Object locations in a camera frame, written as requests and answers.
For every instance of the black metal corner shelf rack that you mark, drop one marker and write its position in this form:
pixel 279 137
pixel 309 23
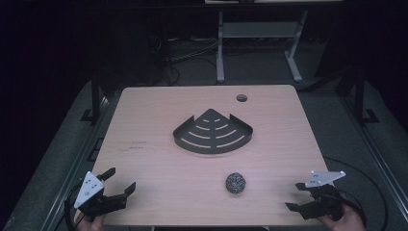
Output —
pixel 212 136

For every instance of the grey metal stand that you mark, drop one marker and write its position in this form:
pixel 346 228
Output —
pixel 256 30

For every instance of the aluminium frame rail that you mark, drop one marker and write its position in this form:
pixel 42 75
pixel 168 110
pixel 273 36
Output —
pixel 375 154
pixel 75 166

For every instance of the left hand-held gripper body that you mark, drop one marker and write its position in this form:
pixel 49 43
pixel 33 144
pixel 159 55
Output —
pixel 88 192

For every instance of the person's left hand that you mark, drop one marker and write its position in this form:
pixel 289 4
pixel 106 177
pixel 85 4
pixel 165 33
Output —
pixel 94 225

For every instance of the steel wool scouring ball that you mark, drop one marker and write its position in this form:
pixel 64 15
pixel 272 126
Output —
pixel 235 183

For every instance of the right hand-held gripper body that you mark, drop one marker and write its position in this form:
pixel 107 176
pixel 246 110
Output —
pixel 324 199

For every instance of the black upright post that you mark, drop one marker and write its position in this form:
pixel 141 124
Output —
pixel 95 96
pixel 360 99

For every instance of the person's right hand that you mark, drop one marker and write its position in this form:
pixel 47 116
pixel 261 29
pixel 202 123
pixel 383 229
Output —
pixel 348 223

